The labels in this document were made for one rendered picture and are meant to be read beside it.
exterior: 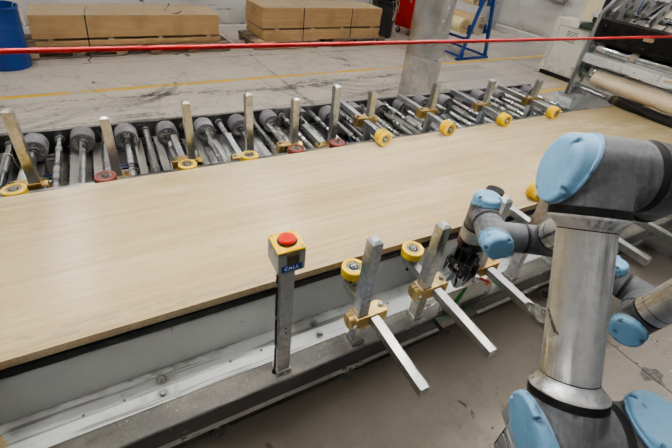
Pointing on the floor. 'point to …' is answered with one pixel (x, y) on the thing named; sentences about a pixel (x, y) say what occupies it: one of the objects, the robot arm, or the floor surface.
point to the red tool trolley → (405, 11)
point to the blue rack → (477, 19)
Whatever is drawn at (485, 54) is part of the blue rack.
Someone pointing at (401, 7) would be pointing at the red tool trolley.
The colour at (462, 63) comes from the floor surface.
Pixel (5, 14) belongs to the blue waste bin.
